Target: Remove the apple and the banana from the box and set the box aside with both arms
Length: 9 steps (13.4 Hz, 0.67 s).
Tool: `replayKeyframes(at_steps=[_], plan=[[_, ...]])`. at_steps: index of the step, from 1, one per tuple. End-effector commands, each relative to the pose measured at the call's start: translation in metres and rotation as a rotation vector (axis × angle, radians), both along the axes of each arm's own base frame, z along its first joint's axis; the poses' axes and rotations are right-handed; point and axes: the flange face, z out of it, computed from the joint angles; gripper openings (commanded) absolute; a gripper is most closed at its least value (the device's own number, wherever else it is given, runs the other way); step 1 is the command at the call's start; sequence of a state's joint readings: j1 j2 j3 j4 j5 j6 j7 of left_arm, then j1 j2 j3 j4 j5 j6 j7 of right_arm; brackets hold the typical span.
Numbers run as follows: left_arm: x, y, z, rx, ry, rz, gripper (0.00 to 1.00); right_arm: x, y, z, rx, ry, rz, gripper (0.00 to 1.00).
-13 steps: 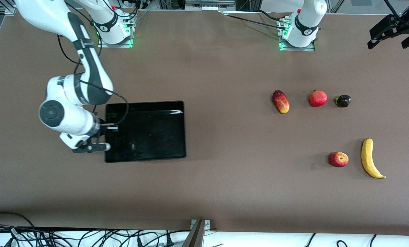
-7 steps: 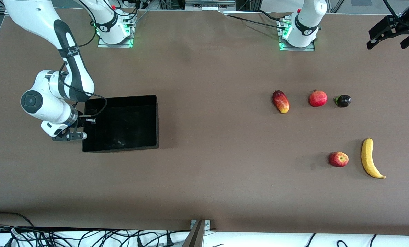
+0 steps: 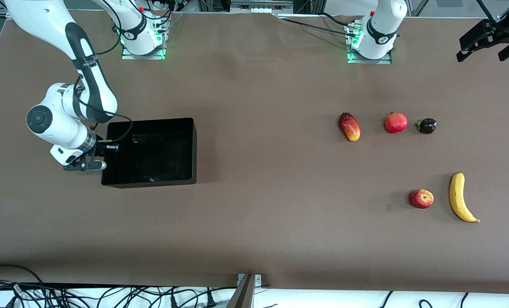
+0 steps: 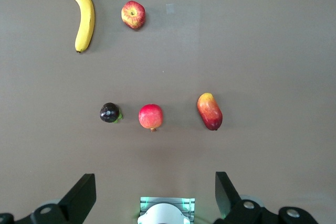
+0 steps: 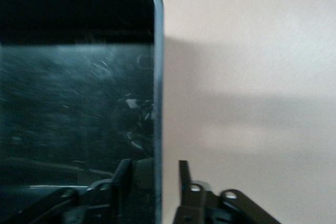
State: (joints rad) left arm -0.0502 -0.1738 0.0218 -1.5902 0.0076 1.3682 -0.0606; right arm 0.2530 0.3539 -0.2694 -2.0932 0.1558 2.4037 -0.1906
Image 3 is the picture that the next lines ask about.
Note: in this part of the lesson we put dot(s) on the red yellow mango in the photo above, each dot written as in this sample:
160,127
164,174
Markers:
351,128

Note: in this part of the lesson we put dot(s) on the yellow banana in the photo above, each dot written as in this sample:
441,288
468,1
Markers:
456,196

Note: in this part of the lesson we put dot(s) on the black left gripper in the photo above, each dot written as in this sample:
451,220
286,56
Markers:
504,34

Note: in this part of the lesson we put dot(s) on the silver aluminium frame rail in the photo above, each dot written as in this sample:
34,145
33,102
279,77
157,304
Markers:
258,3

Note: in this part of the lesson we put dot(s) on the red apple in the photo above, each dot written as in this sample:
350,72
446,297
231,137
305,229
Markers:
421,199

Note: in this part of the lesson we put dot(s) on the aluminium post with bracket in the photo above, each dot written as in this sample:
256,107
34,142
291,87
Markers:
245,295

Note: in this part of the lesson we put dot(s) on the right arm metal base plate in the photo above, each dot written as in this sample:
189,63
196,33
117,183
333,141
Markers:
128,55

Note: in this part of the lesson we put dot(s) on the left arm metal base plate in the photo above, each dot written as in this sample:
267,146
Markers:
357,60

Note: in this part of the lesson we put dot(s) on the black rectangular plastic tray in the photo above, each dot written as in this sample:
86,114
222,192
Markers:
160,158

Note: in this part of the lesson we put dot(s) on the brown table cover sheet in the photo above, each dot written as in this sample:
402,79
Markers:
258,205

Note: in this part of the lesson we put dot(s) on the red pomegranate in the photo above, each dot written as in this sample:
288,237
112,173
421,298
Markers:
396,123

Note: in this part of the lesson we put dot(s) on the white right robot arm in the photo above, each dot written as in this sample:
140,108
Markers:
45,124

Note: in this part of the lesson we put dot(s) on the dark purple mangosteen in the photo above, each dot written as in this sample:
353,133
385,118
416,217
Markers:
428,126

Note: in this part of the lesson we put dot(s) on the slanted aluminium profile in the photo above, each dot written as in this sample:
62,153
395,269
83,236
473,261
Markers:
419,6

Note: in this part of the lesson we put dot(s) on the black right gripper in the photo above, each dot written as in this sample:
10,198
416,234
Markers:
101,149

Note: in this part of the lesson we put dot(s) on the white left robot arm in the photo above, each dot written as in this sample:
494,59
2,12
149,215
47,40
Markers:
380,30

